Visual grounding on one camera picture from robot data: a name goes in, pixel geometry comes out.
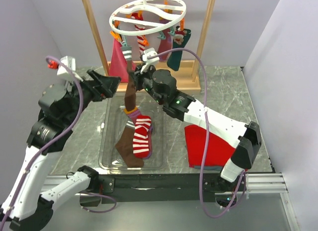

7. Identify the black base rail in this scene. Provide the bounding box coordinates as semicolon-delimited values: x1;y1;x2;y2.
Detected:
81;173;239;202

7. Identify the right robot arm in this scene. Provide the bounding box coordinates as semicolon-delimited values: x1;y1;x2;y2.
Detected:
129;67;262;193

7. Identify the wooden hanger stand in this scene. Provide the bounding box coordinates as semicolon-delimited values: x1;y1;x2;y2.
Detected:
82;0;215;93

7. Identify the white round clip hanger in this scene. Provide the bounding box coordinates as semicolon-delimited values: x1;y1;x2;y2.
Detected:
109;0;187;36

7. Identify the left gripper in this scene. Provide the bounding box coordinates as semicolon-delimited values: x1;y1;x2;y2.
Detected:
64;68;122;125

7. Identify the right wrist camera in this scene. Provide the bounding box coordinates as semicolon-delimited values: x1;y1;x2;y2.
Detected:
140;48;159;74

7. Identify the dark teal santa sock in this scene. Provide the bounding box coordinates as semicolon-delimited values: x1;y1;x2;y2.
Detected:
166;28;192;72

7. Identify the clear plastic tray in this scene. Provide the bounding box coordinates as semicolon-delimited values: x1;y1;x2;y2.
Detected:
99;93;166;174

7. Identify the red folded cloth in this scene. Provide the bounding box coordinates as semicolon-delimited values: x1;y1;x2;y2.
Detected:
184;125;235;170

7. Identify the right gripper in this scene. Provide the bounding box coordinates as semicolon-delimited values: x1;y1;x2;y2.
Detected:
129;63;165;106

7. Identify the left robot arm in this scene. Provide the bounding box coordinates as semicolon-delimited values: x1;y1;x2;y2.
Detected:
0;70;121;231

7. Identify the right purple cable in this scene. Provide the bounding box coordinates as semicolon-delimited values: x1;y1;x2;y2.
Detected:
146;48;246;219

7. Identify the santa red white striped sock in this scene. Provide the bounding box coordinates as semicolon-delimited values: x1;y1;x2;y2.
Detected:
131;12;150;53

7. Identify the maroon purple ribbed sock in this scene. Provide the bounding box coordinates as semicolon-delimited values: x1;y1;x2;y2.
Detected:
125;107;153;158

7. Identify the pink cloth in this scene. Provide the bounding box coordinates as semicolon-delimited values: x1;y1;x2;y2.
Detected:
109;39;136;82

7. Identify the brown sock with striped cuff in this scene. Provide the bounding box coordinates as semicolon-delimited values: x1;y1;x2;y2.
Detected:
115;120;144;168

